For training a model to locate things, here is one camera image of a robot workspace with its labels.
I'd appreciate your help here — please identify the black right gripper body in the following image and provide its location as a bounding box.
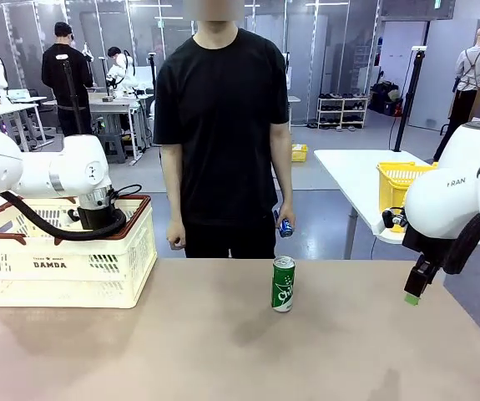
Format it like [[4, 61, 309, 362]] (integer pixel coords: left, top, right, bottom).
[[402, 227, 447, 275]]

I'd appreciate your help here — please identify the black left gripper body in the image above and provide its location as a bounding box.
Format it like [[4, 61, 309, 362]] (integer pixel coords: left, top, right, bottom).
[[77, 203, 119, 230]]

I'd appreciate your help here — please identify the green soda can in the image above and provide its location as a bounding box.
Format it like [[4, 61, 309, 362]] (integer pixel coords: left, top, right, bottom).
[[270, 256, 296, 313]]

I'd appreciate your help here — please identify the blue soda can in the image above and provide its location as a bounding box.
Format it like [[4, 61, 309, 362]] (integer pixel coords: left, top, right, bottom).
[[273, 208, 294, 239]]

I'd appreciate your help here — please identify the person's left forearm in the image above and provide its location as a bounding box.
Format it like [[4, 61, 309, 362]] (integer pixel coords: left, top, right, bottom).
[[270, 158, 294, 206]]

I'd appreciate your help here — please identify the person's right forearm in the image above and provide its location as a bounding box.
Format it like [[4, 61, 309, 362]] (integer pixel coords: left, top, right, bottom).
[[163, 166, 187, 225]]

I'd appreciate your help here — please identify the yellow plastic basket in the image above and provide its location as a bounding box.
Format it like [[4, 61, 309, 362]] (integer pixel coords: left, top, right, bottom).
[[376, 161, 439, 234]]

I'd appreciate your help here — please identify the person's right hand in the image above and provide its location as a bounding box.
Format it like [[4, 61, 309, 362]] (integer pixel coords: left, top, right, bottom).
[[166, 220, 187, 250]]

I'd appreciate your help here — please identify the person's left hand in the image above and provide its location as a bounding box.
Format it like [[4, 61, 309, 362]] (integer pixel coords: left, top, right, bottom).
[[275, 200, 296, 229]]

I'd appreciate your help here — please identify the grey step stool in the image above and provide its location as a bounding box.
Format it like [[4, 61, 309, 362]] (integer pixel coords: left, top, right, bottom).
[[101, 134, 127, 165]]

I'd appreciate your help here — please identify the black tripod pole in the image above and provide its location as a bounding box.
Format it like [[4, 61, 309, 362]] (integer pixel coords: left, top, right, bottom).
[[62, 58, 83, 137], [392, 46, 427, 153]]

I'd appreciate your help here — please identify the bystander with black cap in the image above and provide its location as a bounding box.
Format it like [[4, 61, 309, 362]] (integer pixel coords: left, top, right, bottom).
[[41, 21, 94, 137]]

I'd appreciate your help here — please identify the person in black T-shirt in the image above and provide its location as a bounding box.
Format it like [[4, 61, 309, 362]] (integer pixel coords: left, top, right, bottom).
[[153, 0, 291, 260]]

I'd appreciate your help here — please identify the pile of black bags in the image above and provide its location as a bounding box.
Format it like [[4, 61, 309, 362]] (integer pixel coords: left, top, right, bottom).
[[371, 81, 403, 116]]

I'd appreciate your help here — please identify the white shoe rack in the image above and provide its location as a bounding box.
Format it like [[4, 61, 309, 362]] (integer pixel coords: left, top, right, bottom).
[[316, 92, 369, 129]]

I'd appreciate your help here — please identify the mannequin with grey apron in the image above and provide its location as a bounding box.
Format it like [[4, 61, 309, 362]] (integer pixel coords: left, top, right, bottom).
[[436, 28, 480, 154]]

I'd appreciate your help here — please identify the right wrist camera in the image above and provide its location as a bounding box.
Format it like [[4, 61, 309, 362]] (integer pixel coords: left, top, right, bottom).
[[381, 206, 409, 230]]

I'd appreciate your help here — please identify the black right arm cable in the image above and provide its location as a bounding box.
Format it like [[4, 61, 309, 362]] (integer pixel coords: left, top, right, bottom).
[[442, 157, 480, 276]]

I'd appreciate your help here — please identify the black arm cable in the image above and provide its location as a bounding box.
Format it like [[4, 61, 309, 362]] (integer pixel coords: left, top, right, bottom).
[[442, 157, 480, 276], [0, 190, 128, 242]]

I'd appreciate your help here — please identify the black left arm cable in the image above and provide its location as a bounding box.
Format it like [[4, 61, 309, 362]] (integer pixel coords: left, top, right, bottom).
[[0, 190, 128, 242]]

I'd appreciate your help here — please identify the cream basket with brown handles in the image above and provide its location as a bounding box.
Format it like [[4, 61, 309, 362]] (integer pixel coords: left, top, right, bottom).
[[0, 194, 159, 310]]

